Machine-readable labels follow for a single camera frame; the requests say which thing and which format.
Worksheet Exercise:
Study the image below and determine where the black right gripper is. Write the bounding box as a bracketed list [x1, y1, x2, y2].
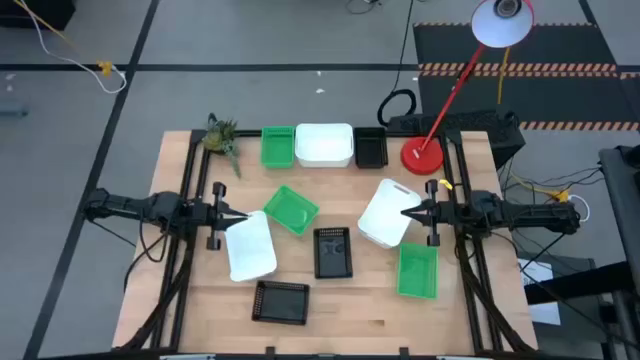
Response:
[400, 178, 456, 248]

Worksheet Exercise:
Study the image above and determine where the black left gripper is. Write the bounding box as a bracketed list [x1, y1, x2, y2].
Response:
[194, 181, 250, 252]

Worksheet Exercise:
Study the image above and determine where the white plastic bin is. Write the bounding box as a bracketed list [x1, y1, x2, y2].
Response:
[294, 122, 355, 169]
[356, 177, 423, 250]
[224, 209, 279, 284]

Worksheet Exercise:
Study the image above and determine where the green slotted plastic basket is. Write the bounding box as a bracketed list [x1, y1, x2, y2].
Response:
[260, 125, 296, 170]
[396, 242, 440, 301]
[262, 184, 321, 237]

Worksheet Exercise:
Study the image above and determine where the black slotted plastic basket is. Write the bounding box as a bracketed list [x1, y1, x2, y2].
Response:
[251, 279, 311, 327]
[312, 226, 354, 280]
[353, 126, 390, 170]

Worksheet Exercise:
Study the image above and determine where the small green potted plant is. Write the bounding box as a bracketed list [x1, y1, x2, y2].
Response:
[201, 112, 244, 180]

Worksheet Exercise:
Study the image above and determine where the white paper sheet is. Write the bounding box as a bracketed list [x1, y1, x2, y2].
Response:
[518, 257, 563, 327]

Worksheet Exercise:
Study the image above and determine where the black hazard-striped floor mat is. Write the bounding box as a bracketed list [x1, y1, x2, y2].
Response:
[412, 20, 640, 132]

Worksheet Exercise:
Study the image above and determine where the black floor box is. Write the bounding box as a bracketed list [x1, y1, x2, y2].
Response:
[0, 0, 77, 31]

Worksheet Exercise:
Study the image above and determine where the red camera stand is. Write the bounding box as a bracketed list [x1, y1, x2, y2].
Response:
[399, 0, 535, 176]

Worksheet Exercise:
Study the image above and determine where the black coiled floor cable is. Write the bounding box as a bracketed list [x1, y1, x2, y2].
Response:
[376, 0, 418, 127]

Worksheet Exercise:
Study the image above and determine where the yellow power cable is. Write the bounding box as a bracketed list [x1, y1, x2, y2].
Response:
[507, 172, 571, 202]

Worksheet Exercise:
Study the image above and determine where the yellow hanging cable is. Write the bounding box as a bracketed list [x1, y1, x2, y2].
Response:
[496, 46, 512, 106]

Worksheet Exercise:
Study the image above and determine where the white looped cable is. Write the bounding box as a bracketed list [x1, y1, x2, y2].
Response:
[567, 193, 592, 224]

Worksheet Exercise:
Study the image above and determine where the white floor cable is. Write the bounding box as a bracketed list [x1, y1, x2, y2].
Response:
[14, 0, 129, 95]

